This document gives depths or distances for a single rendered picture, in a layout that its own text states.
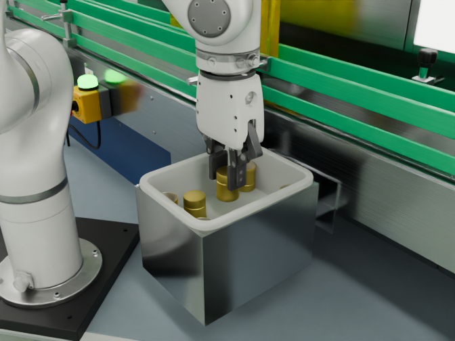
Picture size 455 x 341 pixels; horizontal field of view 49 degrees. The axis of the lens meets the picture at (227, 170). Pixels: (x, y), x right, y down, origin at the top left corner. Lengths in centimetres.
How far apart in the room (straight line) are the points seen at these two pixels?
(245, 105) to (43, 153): 34
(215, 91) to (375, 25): 37
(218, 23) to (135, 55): 56
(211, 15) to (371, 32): 45
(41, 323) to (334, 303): 49
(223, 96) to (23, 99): 28
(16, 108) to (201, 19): 31
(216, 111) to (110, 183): 65
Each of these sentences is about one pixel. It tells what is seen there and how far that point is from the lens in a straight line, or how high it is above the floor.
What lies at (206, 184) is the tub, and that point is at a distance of 83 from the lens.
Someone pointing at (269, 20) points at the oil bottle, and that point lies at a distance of 94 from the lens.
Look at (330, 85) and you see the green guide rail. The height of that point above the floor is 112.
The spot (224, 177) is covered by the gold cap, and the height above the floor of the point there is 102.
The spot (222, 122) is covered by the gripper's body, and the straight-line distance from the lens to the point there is 68.
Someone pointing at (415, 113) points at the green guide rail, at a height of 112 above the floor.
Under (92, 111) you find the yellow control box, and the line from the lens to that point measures 119.
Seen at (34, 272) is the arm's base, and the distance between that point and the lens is 92.
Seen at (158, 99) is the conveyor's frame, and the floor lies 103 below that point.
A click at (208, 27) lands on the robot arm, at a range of 56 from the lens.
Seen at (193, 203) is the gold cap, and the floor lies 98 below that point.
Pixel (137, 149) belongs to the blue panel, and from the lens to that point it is 120.
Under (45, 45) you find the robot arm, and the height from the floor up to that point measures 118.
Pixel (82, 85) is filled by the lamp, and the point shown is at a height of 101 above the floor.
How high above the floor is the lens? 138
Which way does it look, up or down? 28 degrees down
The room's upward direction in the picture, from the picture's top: straight up
